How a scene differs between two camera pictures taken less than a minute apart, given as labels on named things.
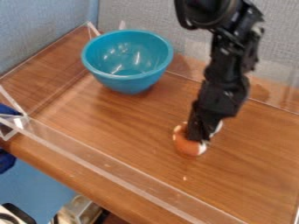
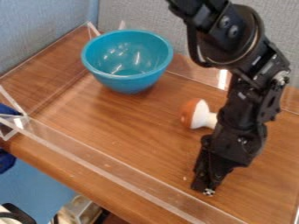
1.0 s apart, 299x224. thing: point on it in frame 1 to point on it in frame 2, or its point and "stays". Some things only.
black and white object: x=13 y=215 stays
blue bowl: x=127 y=59 stays
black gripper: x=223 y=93 to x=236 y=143
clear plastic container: x=80 y=212 stays
